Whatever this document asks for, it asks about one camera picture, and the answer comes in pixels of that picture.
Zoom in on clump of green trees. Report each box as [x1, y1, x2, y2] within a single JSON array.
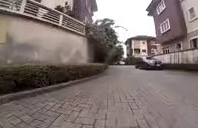
[[85, 18, 129, 65]]

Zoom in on cream building with dark roof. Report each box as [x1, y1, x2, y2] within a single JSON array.
[[124, 35, 161, 60]]

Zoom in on grey block paved road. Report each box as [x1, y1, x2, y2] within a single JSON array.
[[0, 64, 198, 128]]

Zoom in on parked car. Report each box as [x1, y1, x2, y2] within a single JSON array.
[[134, 56, 165, 71]]

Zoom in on maroon and cream building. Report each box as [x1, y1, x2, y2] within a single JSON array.
[[40, 0, 99, 25]]

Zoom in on long trimmed green hedge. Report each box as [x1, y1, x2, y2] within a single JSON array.
[[0, 62, 110, 98]]

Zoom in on concrete kerb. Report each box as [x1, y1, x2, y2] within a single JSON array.
[[0, 69, 109, 108]]

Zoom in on maroon building with balconies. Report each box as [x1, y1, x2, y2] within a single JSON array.
[[145, 0, 188, 55]]

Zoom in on grey and white building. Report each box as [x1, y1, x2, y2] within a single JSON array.
[[179, 0, 198, 50]]

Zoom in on white wall with balustrade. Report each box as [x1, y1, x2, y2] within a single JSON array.
[[0, 0, 90, 70]]

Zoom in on low pale fence wall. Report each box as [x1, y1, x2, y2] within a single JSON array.
[[152, 45, 198, 66]]

